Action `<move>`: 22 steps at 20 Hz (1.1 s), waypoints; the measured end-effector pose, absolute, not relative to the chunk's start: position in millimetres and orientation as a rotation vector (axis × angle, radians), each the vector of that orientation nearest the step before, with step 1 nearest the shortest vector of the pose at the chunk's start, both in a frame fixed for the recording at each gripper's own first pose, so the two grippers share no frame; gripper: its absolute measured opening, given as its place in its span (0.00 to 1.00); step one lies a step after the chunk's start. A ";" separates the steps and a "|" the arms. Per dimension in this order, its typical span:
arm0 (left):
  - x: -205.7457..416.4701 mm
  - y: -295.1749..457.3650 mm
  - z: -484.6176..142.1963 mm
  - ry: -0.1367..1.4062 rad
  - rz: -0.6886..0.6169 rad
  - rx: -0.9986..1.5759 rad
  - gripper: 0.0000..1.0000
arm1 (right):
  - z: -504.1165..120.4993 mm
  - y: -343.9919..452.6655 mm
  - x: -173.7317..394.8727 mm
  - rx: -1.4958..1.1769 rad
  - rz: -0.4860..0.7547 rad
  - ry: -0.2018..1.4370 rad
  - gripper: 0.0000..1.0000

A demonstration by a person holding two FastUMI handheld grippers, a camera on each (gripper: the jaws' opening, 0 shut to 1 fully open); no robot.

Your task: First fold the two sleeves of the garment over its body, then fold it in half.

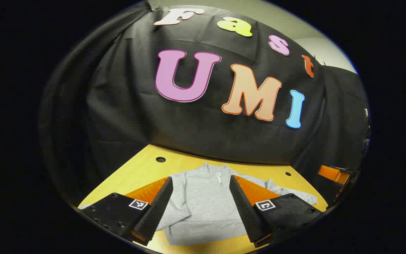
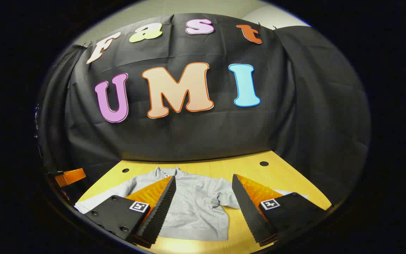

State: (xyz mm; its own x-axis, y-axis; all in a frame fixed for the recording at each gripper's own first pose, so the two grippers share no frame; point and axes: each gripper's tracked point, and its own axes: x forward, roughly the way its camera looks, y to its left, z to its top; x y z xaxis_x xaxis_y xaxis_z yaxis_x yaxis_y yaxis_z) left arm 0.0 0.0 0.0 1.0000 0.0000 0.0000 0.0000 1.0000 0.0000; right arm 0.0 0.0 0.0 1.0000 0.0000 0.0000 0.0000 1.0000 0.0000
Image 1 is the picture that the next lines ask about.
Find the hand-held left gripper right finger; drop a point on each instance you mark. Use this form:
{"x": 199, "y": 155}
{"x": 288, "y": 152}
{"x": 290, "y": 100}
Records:
{"x": 247, "y": 211}

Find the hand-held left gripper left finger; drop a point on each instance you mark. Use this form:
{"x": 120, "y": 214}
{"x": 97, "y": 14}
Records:
{"x": 159, "y": 208}

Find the black backdrop cloth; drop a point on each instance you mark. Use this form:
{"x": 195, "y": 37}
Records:
{"x": 203, "y": 127}

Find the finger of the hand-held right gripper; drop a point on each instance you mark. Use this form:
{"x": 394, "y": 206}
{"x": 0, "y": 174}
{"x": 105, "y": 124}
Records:
{"x": 331, "y": 173}

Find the grey sweatshirt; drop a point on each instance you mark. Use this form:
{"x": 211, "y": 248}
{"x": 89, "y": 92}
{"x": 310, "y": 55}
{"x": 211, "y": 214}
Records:
{"x": 203, "y": 208}

